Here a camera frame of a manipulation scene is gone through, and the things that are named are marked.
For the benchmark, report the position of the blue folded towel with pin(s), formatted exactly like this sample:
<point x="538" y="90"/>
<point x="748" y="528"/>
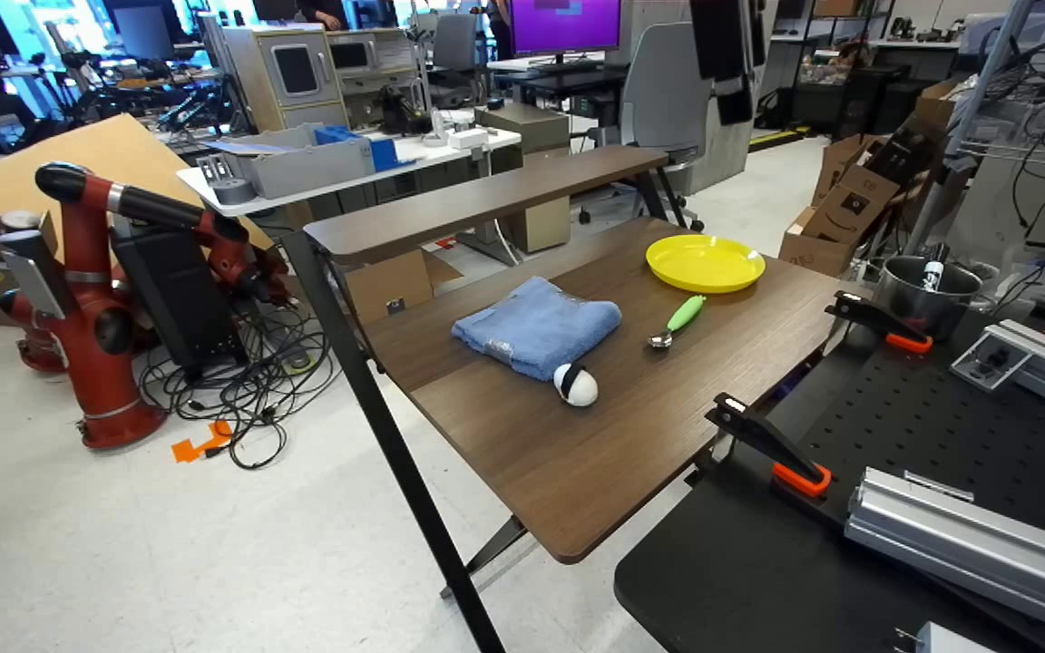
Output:
<point x="533" y="329"/>

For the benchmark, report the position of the white black small ball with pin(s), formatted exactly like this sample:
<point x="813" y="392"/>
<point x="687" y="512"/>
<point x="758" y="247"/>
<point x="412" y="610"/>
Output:
<point x="579" y="388"/>

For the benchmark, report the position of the brown wooden table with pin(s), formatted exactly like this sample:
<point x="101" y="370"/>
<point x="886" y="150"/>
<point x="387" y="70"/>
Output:
<point x="619" y="423"/>

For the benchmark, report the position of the raised wooden table shelf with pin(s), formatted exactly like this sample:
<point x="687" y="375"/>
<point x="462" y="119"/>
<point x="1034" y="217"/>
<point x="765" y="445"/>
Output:
<point x="471" y="201"/>

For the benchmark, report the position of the small cardboard box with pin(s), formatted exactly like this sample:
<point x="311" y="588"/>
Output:
<point x="387" y="289"/>

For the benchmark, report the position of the yellow plastic plate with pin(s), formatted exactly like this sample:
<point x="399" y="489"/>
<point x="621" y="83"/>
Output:
<point x="704" y="262"/>

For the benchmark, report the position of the white work table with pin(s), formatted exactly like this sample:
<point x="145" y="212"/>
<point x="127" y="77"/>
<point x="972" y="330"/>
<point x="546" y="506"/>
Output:
<point x="424" y="152"/>

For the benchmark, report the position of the black orange bar clamp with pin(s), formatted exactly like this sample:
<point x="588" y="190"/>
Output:
<point x="763" y="440"/>
<point x="867" y="318"/>

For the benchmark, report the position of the grey rectangular box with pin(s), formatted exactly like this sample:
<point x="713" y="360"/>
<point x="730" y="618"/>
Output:
<point x="311" y="169"/>

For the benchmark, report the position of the grey office chair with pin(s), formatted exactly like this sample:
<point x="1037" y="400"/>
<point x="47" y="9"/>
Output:
<point x="670" y="96"/>

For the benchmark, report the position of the monitor with purple screen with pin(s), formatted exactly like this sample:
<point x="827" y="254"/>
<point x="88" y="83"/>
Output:
<point x="562" y="22"/>

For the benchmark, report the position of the stacked cardboard boxes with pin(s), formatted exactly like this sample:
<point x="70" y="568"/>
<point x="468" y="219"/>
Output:
<point x="842" y="204"/>

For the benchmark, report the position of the orange floor tape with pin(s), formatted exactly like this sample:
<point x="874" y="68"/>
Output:
<point x="197" y="445"/>

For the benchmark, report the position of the black computer tower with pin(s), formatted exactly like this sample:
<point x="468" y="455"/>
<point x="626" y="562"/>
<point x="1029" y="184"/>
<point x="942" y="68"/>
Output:
<point x="180" y="296"/>

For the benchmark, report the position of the beige lab machine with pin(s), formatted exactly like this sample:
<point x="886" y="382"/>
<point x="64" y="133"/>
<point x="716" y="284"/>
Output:
<point x="274" y="75"/>

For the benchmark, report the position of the black perforated base board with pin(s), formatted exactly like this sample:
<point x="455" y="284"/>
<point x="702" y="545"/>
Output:
<point x="886" y="423"/>

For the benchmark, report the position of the silver metal pot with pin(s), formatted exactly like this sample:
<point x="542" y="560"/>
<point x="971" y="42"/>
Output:
<point x="908" y="308"/>

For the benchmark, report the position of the large cardboard sheet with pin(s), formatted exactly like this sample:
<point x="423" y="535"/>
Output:
<point x="109" y="150"/>

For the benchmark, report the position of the red robot with pedestal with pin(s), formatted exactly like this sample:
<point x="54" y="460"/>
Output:
<point x="100" y="363"/>

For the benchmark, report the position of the long aluminium extrusion rail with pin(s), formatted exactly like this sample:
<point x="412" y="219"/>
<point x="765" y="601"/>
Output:
<point x="971" y="548"/>

